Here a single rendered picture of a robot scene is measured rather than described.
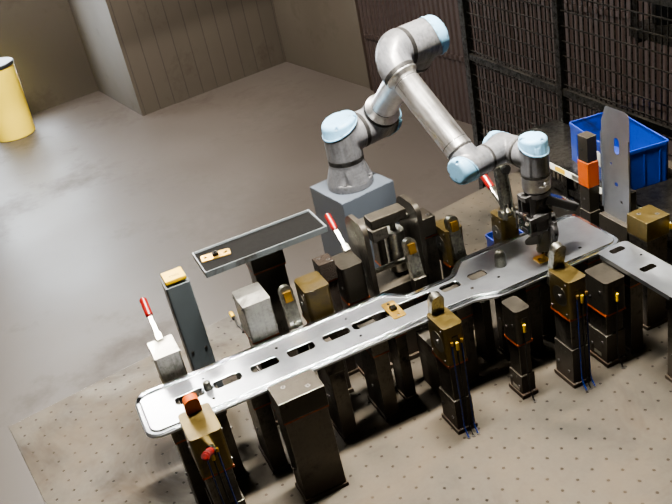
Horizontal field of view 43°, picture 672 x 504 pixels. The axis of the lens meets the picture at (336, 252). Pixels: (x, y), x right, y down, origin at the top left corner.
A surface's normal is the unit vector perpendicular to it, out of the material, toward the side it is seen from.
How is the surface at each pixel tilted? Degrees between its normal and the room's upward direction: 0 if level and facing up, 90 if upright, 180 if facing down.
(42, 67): 90
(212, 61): 90
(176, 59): 90
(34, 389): 0
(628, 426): 0
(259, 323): 90
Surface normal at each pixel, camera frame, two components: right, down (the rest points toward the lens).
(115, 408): -0.18, -0.85
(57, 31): 0.54, 0.33
